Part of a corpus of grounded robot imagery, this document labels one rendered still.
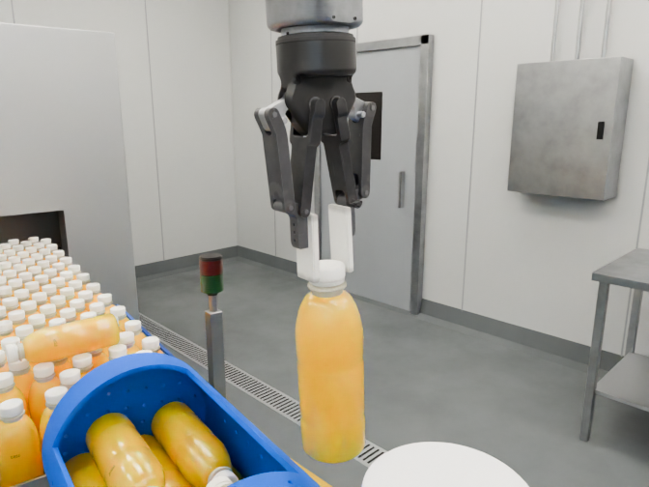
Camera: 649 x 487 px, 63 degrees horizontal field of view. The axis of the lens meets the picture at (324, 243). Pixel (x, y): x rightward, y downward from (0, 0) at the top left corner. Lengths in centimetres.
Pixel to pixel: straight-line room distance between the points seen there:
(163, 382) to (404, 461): 45
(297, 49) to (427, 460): 75
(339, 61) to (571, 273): 346
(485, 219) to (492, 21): 137
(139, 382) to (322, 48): 69
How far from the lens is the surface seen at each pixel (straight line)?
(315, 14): 49
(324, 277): 54
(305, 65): 49
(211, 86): 600
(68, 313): 158
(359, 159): 55
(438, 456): 104
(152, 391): 101
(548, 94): 360
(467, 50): 414
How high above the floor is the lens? 163
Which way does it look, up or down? 13 degrees down
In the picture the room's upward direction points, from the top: straight up
